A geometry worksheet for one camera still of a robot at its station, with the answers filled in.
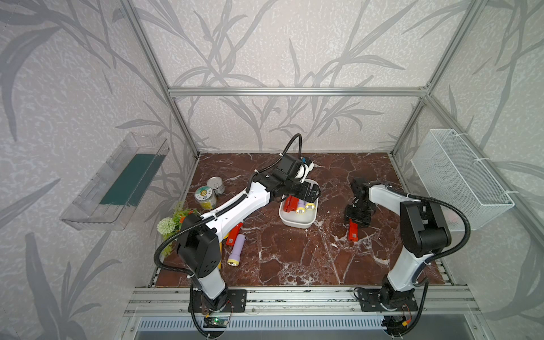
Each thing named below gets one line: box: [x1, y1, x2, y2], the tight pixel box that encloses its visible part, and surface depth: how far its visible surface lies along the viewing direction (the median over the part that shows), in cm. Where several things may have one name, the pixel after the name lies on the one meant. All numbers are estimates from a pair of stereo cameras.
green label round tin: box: [194, 185, 217, 210], surface depth 95 cm
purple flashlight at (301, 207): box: [296, 199, 306, 215], surface depth 96 cm
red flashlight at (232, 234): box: [225, 221, 244, 247], surface depth 89 cm
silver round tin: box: [206, 176, 226, 195], surface depth 103 cm
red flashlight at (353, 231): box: [347, 218, 360, 242], surface depth 90 cm
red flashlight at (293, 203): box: [289, 194, 300, 212], surface depth 95 cm
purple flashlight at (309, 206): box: [303, 200, 316, 211], surface depth 98 cm
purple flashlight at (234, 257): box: [226, 233, 246, 267], surface depth 85 cm
